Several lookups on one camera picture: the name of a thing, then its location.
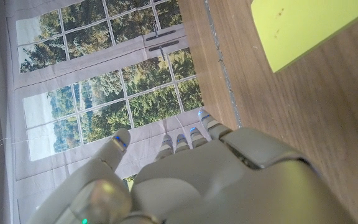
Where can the yellow sticky note pad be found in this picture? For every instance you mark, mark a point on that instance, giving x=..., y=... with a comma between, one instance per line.
x=303, y=28

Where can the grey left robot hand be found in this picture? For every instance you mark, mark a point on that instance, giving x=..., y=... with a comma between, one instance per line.
x=216, y=180

